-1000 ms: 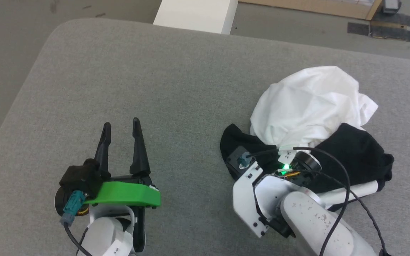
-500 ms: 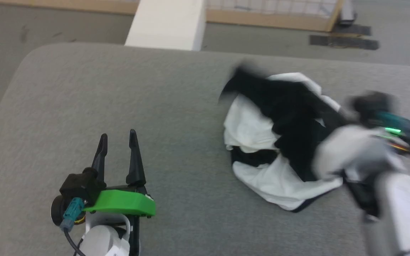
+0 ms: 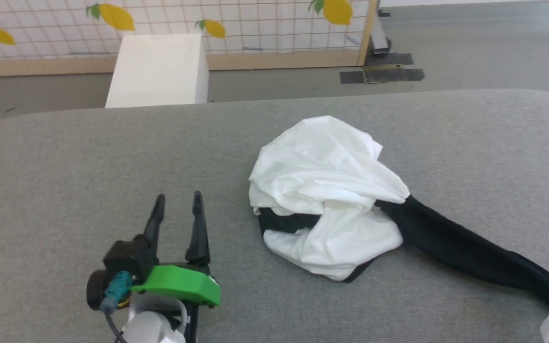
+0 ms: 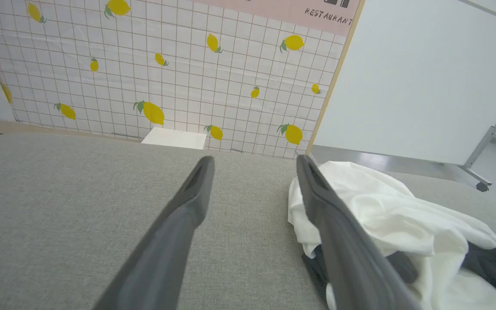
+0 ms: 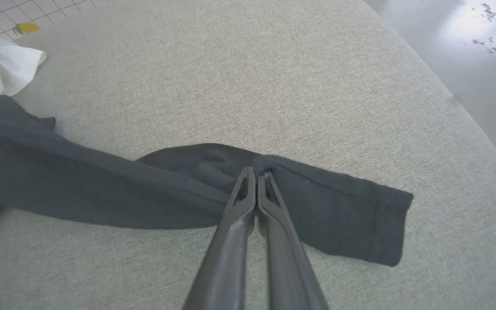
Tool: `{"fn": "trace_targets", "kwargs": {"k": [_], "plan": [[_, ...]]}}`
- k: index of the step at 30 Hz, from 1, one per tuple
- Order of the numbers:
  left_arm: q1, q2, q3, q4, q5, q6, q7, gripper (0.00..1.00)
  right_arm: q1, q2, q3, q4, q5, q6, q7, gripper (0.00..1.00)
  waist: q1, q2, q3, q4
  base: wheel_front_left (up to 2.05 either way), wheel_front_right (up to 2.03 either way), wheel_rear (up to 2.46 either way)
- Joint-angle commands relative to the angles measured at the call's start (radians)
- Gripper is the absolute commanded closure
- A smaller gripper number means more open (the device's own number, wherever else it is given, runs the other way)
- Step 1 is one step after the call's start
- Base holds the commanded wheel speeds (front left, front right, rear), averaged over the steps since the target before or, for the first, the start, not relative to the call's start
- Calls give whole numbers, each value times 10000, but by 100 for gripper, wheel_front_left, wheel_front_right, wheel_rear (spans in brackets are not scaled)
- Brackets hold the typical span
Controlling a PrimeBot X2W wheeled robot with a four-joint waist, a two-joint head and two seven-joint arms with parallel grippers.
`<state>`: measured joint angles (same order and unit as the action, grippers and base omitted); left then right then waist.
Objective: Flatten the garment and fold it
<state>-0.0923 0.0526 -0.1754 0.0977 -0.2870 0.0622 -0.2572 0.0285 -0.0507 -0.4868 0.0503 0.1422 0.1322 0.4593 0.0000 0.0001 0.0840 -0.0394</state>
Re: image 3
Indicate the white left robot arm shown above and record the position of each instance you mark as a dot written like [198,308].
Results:
[148,331]

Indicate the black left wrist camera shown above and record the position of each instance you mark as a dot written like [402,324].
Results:
[122,257]

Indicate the white garment with black sleeves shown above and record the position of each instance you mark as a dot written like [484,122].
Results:
[322,162]

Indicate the grey metal stand foot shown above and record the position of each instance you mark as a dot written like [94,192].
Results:
[379,43]

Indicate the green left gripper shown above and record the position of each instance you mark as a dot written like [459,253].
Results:
[184,283]

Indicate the white box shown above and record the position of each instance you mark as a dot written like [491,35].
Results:
[160,71]

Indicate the grey fabric sofa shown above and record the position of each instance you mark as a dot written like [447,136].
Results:
[65,166]

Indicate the grid partition with wooden frame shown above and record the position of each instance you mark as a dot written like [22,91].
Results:
[255,28]

